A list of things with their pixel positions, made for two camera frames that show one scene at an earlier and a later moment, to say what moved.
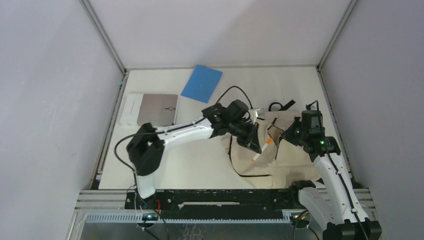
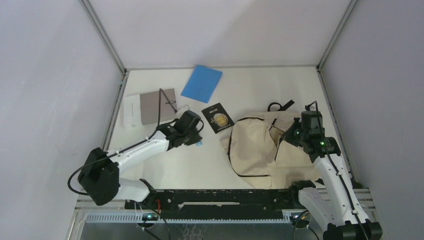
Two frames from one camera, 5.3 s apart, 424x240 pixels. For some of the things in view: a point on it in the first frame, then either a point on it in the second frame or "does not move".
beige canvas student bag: (280, 164) does not move
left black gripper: (250, 141) to (196, 138)
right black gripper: (287, 134) does not move
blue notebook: (201, 83) does not move
